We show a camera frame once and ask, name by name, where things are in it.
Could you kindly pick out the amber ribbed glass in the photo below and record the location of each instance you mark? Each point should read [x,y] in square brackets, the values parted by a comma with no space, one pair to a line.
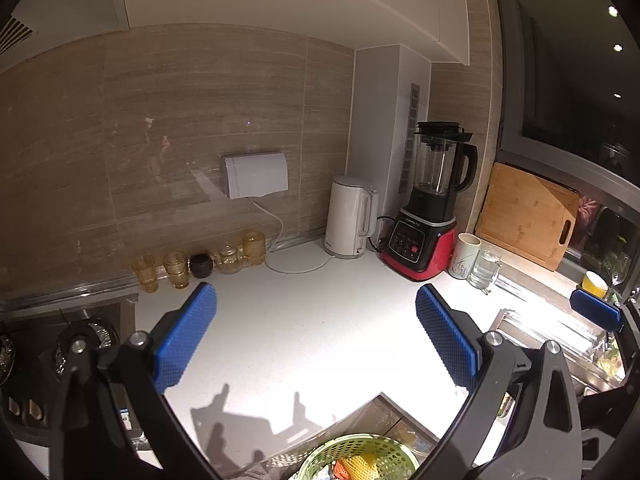
[145,274]
[176,270]

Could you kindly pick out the small glass teapot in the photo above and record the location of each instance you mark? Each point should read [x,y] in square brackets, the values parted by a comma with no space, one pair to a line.
[228,260]

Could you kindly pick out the small black cup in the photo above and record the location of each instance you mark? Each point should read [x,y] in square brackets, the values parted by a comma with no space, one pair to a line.
[201,265]

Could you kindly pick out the ceiling air vent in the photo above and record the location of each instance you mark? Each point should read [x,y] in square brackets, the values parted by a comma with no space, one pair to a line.
[15,35]

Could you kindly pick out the clear glass mug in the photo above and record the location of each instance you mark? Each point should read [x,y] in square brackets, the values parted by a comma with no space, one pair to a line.
[480,270]

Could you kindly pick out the red and black blender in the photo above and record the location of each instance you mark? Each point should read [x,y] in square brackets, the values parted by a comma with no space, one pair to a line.
[420,245]

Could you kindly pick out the stainless steel sink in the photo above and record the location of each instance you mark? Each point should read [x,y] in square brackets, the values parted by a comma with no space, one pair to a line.
[545,332]

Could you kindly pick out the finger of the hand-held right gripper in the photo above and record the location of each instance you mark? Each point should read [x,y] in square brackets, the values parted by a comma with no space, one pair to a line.
[595,307]

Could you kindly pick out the amber glass cup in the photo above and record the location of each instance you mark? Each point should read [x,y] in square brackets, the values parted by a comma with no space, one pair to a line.
[254,247]

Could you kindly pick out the wooden cutting board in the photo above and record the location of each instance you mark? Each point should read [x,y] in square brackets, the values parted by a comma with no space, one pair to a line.
[525,210]

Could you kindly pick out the green plastic basket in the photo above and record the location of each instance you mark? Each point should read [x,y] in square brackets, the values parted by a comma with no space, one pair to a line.
[320,452]

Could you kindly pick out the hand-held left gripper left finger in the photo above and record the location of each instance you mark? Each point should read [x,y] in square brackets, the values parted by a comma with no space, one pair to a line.
[185,335]

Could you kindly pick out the gas stove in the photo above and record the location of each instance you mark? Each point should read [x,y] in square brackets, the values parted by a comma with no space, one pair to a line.
[30,320]

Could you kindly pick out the white wall socket cover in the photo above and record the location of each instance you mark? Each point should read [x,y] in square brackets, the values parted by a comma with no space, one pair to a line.
[255,175]

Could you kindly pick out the white electric kettle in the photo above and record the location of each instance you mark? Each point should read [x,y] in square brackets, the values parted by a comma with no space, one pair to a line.
[345,220]

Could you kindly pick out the white printed mug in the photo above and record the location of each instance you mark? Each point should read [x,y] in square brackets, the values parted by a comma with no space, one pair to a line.
[462,257]

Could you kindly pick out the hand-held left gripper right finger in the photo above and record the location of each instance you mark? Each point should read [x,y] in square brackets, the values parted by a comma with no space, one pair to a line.
[447,335]

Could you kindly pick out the yellow cup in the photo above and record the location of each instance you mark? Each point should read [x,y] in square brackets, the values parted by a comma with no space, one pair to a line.
[595,285]

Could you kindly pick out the white wall cabinet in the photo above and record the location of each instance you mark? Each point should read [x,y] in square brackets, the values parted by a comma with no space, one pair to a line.
[300,0]

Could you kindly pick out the grey vent strip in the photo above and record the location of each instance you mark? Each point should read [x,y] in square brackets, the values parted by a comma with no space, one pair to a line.
[411,140]

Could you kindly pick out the window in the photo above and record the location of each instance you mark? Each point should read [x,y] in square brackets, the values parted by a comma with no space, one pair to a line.
[575,85]

